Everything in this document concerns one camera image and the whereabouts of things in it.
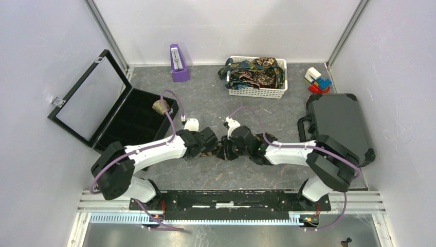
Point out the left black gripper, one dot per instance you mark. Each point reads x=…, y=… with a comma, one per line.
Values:
x=193, y=133

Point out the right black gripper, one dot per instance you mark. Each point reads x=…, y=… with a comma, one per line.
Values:
x=224, y=153

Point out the black gold floral tie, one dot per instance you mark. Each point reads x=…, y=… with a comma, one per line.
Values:
x=226, y=149

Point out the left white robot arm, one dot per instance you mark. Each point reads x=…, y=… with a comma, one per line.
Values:
x=115, y=169

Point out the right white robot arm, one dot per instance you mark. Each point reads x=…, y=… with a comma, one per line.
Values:
x=334, y=171

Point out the pile of patterned ties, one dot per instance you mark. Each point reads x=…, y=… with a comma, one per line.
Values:
x=260, y=73

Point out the rolled gold tie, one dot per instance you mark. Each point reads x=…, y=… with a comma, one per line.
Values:
x=161, y=107

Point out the white perforated basket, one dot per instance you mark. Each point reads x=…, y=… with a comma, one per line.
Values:
x=261, y=93

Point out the purple metronome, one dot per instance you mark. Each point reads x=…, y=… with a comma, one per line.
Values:
x=179, y=69

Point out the colourful toy blocks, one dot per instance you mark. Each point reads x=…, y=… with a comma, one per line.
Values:
x=316, y=83

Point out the black display box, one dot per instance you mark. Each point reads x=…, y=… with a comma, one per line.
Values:
x=103, y=107

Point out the dark grey hard case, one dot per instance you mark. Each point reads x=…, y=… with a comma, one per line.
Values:
x=339, y=116

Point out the small black knob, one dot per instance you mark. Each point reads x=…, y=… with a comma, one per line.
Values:
x=345, y=243

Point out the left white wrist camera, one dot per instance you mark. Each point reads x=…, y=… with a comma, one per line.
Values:
x=191, y=124

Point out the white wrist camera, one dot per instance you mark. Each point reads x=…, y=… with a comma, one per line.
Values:
x=191, y=124
x=230, y=124

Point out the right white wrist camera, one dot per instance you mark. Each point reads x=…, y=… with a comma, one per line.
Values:
x=230, y=124

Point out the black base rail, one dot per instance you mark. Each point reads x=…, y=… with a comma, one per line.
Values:
x=233, y=204

